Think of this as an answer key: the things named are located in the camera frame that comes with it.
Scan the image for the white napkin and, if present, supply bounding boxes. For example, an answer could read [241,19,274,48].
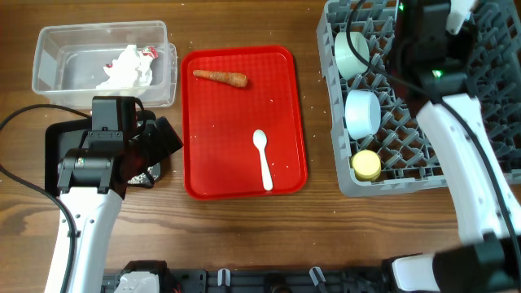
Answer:
[96,59,155,90]

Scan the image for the white plastic spoon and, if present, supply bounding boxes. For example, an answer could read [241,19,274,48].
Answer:
[252,129,274,191]

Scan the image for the orange carrot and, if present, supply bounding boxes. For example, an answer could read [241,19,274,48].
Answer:
[193,70,248,88]

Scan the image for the small light blue bowl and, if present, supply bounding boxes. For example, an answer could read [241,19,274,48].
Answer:
[344,90,381,140]

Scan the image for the clear plastic bin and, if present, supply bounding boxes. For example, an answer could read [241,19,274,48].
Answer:
[32,20,177,109]

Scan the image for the yellow plastic cup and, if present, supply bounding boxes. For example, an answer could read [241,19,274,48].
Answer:
[351,150,382,181]

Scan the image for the red plastic tray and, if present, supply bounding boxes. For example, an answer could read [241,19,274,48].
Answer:
[180,45,308,200]

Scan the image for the red snack wrapper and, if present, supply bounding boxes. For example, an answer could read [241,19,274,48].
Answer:
[104,45,158,69]

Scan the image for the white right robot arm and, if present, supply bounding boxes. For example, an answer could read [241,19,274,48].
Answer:
[387,1,520,292]

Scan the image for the grey dishwasher rack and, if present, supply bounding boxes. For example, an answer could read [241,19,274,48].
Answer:
[317,1,520,197]

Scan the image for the black waste tray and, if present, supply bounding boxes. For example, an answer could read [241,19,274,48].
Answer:
[45,113,156,197]

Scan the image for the spilled white rice pile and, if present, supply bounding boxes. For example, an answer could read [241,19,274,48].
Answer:
[128,164,161,187]

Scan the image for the mint green rice bowl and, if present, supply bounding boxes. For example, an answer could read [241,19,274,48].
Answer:
[334,32,370,80]

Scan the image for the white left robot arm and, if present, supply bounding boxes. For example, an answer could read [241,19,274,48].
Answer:
[45,97,182,292]

